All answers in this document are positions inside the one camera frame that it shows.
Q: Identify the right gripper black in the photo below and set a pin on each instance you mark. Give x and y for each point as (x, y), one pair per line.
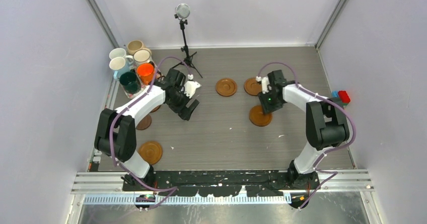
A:
(268, 107)

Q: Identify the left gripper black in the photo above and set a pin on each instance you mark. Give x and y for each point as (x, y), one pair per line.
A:
(184, 112)

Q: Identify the matte brown wooden coaster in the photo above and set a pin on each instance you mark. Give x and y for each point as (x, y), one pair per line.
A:
(155, 109)

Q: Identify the orange-brown wooden coaster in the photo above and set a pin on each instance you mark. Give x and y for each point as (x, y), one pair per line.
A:
(258, 118)

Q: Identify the light brown wooden coaster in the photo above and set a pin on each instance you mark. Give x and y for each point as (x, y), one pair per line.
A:
(252, 87)

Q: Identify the floral serving tray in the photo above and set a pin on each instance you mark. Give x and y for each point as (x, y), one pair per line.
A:
(143, 87)

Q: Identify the dark walnut small coaster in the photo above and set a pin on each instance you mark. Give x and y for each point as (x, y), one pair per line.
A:
(144, 123)

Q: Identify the glossy brown wooden coaster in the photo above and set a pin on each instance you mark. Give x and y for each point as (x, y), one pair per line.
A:
(226, 87)

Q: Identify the small orange-brown coaster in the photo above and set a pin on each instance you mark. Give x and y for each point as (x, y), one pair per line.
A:
(151, 152)

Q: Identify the beige mug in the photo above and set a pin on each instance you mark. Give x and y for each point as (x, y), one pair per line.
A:
(134, 46)

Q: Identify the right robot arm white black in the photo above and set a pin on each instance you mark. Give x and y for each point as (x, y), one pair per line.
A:
(326, 125)

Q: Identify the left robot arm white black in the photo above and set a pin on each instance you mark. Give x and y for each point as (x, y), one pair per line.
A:
(116, 130)

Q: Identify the orange mug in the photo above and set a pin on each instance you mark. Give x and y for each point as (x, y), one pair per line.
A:
(146, 72)

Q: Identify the dark green mug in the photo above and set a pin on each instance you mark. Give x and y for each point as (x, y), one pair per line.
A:
(130, 82)

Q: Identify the cream brown-rim mug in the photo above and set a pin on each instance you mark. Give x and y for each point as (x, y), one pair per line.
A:
(142, 56)

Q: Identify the light blue white mug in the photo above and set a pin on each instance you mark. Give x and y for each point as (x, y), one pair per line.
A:
(121, 65)

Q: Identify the colourful toy brick stack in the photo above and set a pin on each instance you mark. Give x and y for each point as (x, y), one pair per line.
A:
(343, 96)

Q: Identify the microphone on black tripod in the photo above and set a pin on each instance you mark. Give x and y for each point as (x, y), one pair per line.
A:
(182, 12)

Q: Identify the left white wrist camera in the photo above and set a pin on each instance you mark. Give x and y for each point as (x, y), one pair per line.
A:
(190, 88)

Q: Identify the aluminium frame rail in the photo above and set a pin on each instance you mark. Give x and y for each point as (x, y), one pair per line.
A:
(120, 188)

